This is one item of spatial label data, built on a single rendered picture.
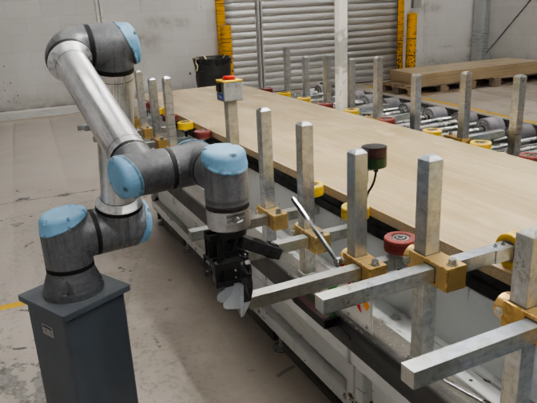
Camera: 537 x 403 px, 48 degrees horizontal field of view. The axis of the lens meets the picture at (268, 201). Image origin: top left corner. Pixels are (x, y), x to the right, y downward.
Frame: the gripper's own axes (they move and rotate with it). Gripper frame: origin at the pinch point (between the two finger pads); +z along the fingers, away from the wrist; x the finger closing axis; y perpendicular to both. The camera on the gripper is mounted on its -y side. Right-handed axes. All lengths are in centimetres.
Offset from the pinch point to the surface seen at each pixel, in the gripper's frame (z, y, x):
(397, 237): -8.0, -41.5, 0.0
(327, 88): -13, -140, -194
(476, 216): -7, -69, -2
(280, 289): -3.4, -8.3, 1.5
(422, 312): -1.6, -30.7, 22.6
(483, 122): -1, -180, -110
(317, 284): -2.2, -17.9, 1.5
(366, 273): -2.7, -29.9, 3.6
